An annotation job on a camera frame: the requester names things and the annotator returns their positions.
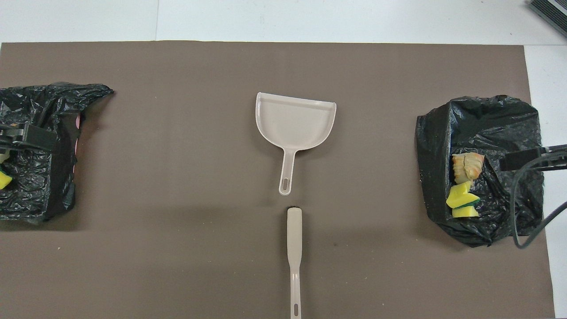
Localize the black plastic trash bag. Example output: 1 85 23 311
415 95 544 248
0 82 114 223

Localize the beige brush with black bristles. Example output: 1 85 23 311
287 206 303 319

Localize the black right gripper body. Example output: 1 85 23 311
543 144 567 171

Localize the beige plastic dustpan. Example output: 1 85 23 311
255 92 337 196

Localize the dark grey ribbed device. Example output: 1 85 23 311
527 0 567 38

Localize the large yellow sponge piece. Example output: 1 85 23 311
446 181 481 209

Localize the brown table mat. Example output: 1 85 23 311
0 41 555 319

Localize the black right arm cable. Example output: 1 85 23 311
509 153 567 249

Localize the striped golden croissant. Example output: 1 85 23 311
461 152 485 180

